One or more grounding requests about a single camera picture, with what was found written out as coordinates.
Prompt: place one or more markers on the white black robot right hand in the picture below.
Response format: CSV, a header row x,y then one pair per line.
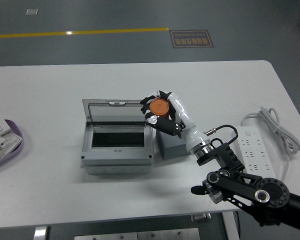
x,y
190,130

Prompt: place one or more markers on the orange cylinder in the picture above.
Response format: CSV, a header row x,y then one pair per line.
x,y
159,107

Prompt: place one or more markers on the grey box with clear lid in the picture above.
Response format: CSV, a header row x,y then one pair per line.
x,y
115,157

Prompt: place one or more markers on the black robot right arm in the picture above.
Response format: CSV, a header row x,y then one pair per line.
x,y
242,187

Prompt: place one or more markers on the grey cube with round hole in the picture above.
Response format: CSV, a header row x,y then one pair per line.
x,y
172,148

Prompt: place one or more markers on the white power strip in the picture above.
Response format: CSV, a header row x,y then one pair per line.
x,y
252,150

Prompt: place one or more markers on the brown floor sign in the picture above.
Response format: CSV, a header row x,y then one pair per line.
x,y
191,38

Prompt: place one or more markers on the white table leg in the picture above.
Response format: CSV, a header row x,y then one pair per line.
x,y
41,233
231,227

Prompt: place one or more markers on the yellow floor tape line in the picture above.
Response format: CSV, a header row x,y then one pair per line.
x,y
90,32

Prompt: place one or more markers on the purple tray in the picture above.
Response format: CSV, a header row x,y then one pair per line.
x,y
21,143

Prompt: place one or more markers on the silver floor plate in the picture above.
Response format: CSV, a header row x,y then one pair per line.
x,y
31,11

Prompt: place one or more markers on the silver table bracket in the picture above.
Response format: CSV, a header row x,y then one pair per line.
x,y
201,218

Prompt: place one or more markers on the grey metal base plate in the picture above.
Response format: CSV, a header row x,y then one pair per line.
x,y
140,235

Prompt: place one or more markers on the white plastic base plate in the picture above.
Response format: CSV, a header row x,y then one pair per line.
x,y
13,138

